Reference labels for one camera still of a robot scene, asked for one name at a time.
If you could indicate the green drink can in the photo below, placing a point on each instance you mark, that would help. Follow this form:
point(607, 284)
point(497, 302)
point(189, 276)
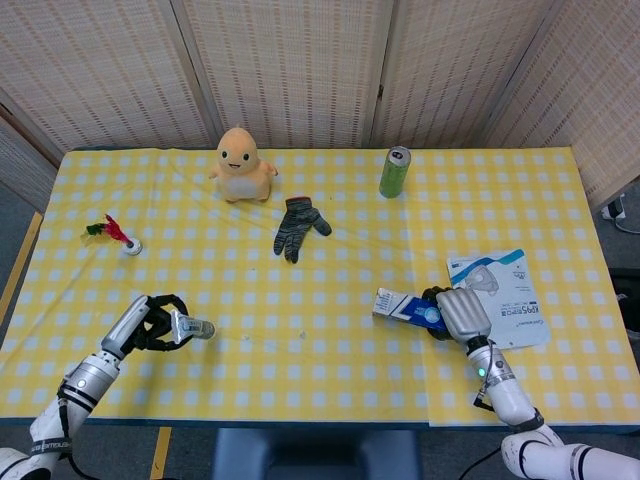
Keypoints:
point(392, 177)

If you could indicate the orange plush dinosaur toy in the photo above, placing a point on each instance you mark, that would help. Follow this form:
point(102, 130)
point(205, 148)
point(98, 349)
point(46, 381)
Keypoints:
point(240, 170)

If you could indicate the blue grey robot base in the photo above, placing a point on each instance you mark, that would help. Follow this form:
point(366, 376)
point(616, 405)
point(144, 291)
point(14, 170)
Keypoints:
point(315, 455)

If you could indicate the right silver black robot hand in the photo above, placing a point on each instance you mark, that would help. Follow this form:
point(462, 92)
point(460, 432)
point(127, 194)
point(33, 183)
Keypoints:
point(462, 312)

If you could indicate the red feather shuttlecock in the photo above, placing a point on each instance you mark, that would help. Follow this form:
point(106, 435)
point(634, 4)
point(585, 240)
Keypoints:
point(132, 246)

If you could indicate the woven folding screen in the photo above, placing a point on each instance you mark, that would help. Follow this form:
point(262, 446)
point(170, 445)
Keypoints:
point(300, 65)

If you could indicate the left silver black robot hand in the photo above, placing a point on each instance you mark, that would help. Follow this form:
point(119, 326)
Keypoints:
point(122, 325)

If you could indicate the yellow checkered tablecloth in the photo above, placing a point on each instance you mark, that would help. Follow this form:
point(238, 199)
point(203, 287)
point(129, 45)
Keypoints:
point(320, 380)

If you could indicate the white blue toothpaste box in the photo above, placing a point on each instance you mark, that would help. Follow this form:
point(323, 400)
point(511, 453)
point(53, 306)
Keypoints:
point(400, 307)

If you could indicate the grey knit glove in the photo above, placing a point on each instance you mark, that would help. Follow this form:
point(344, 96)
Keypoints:
point(297, 225)

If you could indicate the white blue mask package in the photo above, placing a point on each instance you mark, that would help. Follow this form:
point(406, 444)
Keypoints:
point(520, 300)

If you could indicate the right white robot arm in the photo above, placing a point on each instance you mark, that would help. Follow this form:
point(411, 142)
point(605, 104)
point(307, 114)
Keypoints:
point(505, 395)

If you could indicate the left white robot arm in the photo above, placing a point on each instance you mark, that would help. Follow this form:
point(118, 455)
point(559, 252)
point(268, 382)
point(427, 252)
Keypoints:
point(85, 380)

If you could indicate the white power strip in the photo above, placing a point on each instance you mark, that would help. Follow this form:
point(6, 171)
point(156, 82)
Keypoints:
point(616, 206)

